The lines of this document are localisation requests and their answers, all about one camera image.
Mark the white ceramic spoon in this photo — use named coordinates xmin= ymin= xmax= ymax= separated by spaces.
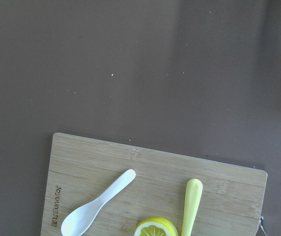
xmin=61 ymin=169 xmax=136 ymax=236

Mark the bamboo cutting board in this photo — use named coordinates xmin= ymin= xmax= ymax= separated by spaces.
xmin=40 ymin=133 xmax=268 ymax=236

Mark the half lemon slice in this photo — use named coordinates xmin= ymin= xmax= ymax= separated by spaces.
xmin=134 ymin=217 xmax=179 ymax=236

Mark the yellow plastic knife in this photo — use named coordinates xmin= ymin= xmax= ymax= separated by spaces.
xmin=181 ymin=178 xmax=203 ymax=236

